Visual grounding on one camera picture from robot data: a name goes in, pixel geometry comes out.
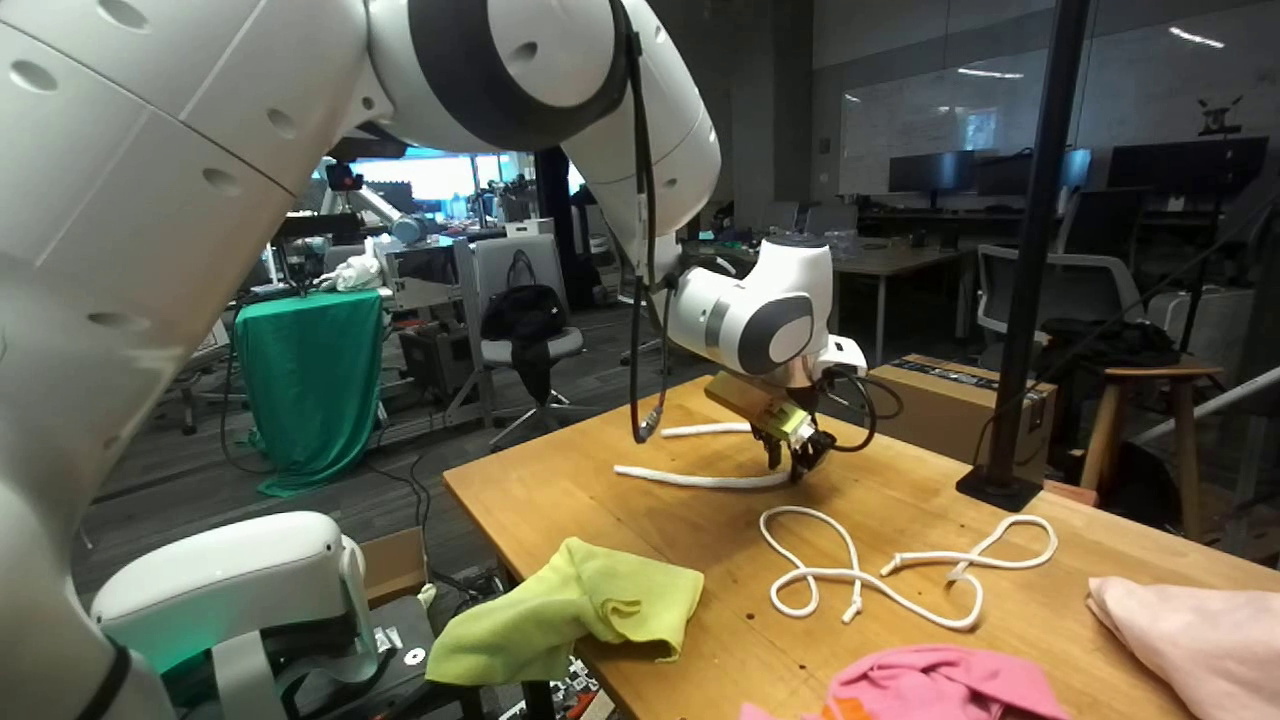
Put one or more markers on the wooden stool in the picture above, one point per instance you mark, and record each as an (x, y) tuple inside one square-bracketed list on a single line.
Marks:
[(1142, 455)]

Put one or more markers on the pink cloth orange print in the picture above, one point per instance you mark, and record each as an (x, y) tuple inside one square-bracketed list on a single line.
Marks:
[(936, 682)]

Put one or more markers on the black office chair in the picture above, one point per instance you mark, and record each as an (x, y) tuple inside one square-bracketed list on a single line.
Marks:
[(530, 328)]

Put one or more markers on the light pink cloth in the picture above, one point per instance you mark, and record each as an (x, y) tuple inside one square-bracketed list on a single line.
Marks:
[(1216, 650)]

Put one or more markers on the yellow-green cloth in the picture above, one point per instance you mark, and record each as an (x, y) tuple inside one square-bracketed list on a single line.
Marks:
[(583, 590)]

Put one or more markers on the brown cardboard box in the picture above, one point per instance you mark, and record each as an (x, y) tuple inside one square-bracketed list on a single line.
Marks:
[(949, 405)]

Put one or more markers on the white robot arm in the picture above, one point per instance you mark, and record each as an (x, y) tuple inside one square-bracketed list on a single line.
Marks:
[(150, 151)]

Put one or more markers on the wrist camera gold block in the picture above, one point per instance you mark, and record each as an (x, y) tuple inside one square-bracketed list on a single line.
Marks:
[(765, 405)]

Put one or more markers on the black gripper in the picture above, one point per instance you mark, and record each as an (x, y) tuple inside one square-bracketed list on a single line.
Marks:
[(797, 459)]

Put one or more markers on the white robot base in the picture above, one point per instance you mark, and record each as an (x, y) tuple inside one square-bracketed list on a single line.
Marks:
[(251, 623)]

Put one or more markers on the green draped cloth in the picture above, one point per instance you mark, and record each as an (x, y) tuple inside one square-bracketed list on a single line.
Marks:
[(315, 384)]

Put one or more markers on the black vertical pole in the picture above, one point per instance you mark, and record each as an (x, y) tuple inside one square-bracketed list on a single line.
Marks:
[(999, 477)]

